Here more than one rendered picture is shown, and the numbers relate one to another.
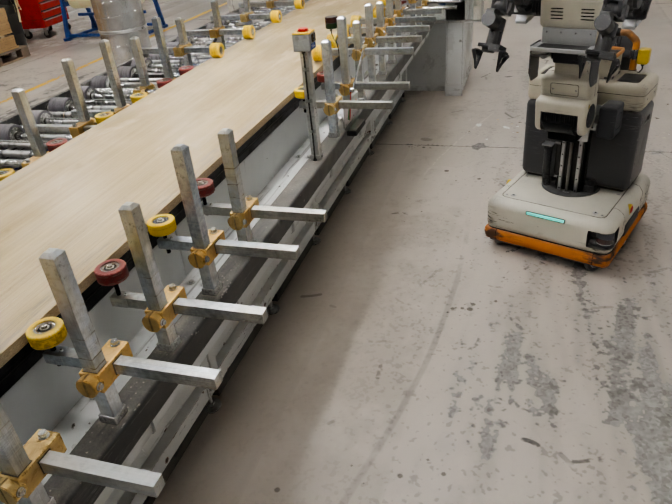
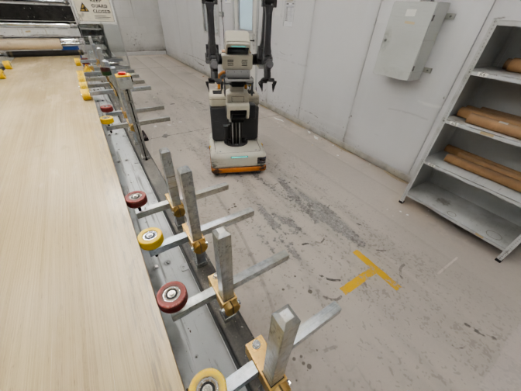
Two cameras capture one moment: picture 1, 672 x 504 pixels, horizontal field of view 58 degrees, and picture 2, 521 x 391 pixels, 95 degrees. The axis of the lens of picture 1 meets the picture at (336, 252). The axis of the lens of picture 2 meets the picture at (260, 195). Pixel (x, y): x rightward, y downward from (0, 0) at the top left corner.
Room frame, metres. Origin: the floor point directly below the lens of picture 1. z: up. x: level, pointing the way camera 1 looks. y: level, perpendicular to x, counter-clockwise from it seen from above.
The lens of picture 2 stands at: (0.95, 0.72, 1.53)
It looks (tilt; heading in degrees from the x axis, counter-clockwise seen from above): 38 degrees down; 306
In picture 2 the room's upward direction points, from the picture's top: 3 degrees clockwise
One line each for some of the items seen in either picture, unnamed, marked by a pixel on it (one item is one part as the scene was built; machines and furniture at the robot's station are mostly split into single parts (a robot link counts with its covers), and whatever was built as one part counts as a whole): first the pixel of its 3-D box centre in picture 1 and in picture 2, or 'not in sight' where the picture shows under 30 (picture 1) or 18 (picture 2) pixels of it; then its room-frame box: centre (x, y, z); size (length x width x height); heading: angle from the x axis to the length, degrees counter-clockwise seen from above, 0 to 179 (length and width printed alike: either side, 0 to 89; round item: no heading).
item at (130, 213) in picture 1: (153, 290); (225, 285); (1.25, 0.46, 0.88); 0.04 x 0.04 x 0.48; 70
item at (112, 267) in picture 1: (115, 283); (174, 302); (1.34, 0.58, 0.85); 0.08 x 0.08 x 0.11
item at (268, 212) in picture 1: (261, 212); (185, 198); (1.74, 0.22, 0.81); 0.43 x 0.03 x 0.04; 70
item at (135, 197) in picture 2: (203, 197); (138, 205); (1.81, 0.41, 0.85); 0.08 x 0.08 x 0.11
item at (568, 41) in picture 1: (565, 56); (238, 83); (2.54, -1.03, 0.99); 0.28 x 0.16 x 0.22; 49
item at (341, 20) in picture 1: (345, 69); (122, 102); (2.90, -0.13, 0.93); 0.04 x 0.04 x 0.48; 70
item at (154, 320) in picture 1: (164, 308); (223, 292); (1.28, 0.45, 0.81); 0.14 x 0.06 x 0.05; 160
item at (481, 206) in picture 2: not in sight; (508, 147); (0.44, -1.80, 0.78); 0.90 x 0.45 x 1.55; 160
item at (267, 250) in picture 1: (227, 247); (205, 229); (1.51, 0.31, 0.83); 0.43 x 0.03 x 0.04; 70
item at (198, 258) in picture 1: (207, 248); (194, 237); (1.51, 0.36, 0.83); 0.14 x 0.06 x 0.05; 160
